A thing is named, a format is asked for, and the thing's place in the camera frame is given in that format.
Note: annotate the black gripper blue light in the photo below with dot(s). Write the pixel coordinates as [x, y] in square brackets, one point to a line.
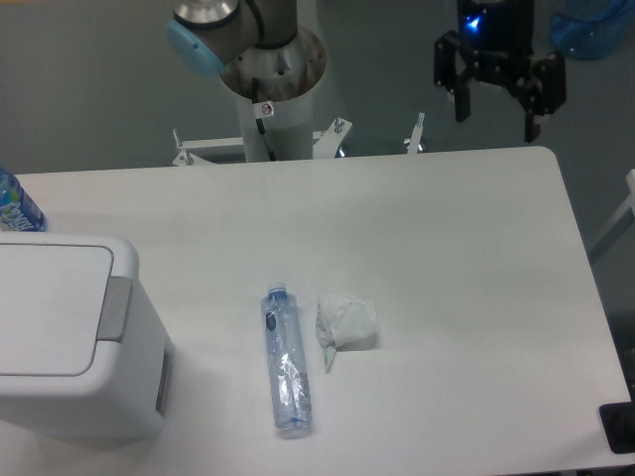
[494, 40]

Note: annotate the silver robot arm blue cap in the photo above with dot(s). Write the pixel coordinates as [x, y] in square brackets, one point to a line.
[211, 35]

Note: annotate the white trash can body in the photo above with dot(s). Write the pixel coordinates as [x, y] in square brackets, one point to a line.
[122, 393]

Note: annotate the white trash can lid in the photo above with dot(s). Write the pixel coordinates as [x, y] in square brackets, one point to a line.
[51, 302]

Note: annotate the large blue water jug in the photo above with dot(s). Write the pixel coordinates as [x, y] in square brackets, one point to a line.
[589, 30]

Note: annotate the crumpled white paper wrapper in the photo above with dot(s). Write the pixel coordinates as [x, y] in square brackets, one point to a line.
[344, 322]

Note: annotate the clear empty plastic bottle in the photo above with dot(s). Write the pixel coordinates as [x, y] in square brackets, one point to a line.
[286, 361]

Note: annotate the black object at table edge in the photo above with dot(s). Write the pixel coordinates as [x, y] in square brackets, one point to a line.
[618, 423]

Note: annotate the blue labelled water bottle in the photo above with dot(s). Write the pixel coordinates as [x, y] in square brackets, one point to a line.
[19, 212]

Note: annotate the white frame at right edge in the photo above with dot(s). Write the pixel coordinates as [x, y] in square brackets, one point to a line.
[615, 226]

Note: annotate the white pedestal base frame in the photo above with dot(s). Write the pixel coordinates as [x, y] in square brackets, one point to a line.
[328, 144]

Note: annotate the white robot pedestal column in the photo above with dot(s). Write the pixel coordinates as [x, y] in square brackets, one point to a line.
[278, 126]

